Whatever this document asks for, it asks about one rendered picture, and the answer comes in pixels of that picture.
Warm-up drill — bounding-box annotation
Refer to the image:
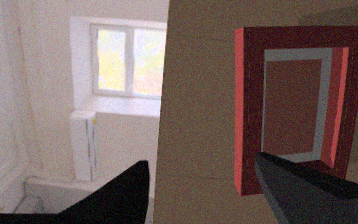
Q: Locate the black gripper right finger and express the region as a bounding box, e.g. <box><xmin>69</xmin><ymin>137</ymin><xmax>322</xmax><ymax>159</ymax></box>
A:
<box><xmin>255</xmin><ymin>152</ymin><xmax>358</xmax><ymax>224</ymax></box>

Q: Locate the tan wooden board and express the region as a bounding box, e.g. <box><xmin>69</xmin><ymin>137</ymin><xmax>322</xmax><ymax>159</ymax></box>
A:
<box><xmin>152</xmin><ymin>0</ymin><xmax>358</xmax><ymax>224</ymax></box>

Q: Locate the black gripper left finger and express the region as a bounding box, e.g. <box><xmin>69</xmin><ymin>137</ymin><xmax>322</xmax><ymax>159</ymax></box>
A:
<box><xmin>0</xmin><ymin>160</ymin><xmax>150</xmax><ymax>224</ymax></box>

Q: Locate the dark red picture frame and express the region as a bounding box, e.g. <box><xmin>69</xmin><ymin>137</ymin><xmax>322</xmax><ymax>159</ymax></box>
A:
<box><xmin>234</xmin><ymin>25</ymin><xmax>358</xmax><ymax>196</ymax></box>

